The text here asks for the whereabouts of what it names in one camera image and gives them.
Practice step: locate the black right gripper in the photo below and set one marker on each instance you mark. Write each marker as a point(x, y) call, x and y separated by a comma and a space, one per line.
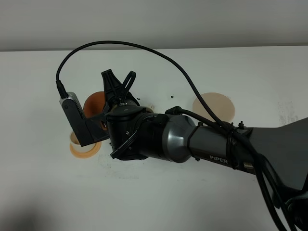
point(135, 132)

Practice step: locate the brown clay teapot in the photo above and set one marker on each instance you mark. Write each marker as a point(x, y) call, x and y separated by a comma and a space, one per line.
point(93, 107)

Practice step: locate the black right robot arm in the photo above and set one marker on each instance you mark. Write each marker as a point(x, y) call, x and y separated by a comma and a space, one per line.
point(278, 157)

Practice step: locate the cream round teapot coaster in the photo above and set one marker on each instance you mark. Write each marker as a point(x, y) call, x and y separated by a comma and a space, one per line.
point(220, 104)

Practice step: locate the white teacup middle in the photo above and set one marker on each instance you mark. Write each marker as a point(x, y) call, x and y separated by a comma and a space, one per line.
point(150, 108)

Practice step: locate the white teacup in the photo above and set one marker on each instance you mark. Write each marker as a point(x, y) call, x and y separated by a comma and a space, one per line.
point(150, 108)
point(73, 139)

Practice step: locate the white teacup near left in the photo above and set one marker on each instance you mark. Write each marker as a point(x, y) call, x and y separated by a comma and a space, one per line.
point(73, 139)

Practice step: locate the orange coaster near left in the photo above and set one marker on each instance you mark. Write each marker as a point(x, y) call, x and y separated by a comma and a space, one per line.
point(88, 154)

